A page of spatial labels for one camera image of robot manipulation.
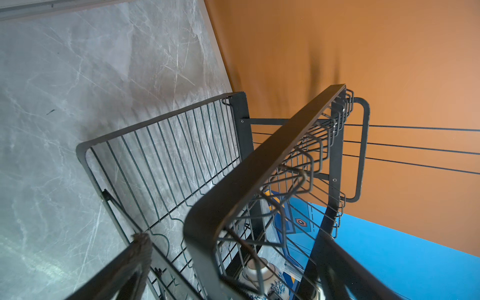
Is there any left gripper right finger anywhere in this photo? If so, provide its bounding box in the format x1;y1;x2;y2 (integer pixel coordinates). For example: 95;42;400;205
314;232;400;300

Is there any blue floral white bowl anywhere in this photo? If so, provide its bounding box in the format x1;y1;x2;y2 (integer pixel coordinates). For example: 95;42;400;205
239;257;293;300

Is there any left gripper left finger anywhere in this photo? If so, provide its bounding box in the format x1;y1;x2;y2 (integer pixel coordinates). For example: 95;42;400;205
68;233;153;300

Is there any black wire dish rack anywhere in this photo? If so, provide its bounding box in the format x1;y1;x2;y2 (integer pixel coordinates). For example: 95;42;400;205
76;84;370;300

